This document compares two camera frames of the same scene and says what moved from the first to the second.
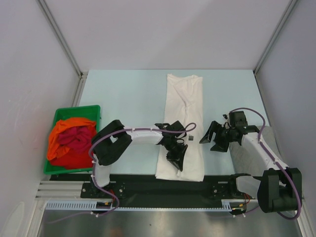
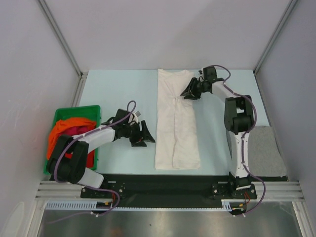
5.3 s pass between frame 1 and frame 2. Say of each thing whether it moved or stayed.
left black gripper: moved
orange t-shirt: stayed
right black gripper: moved
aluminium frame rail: stayed
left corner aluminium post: stayed
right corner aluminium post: stayed
